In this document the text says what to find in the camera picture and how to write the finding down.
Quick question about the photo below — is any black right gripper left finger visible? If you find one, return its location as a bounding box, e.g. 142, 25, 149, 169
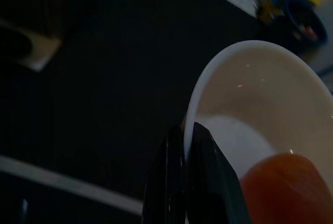
142, 125, 188, 224

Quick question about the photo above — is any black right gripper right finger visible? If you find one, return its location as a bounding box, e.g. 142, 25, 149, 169
187, 121, 252, 224

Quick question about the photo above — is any orange fruit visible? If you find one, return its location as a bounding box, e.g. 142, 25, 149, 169
238, 153, 333, 224

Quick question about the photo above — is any white bowl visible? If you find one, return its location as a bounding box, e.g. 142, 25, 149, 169
182, 39, 333, 183

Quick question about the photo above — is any blue bucket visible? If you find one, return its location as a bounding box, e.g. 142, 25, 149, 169
270, 0, 328, 52

